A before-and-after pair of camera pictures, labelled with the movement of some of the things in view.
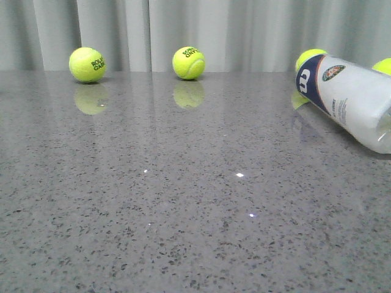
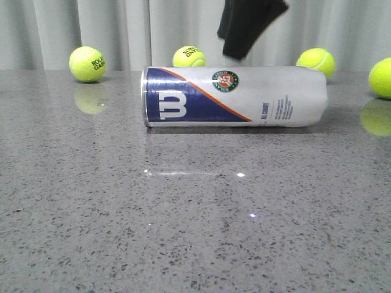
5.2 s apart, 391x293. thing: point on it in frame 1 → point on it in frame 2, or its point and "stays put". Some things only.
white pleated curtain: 233,35 stays put
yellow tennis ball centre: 189,63 stays put
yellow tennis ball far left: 87,65 stays put
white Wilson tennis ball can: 357,96 → 234,96
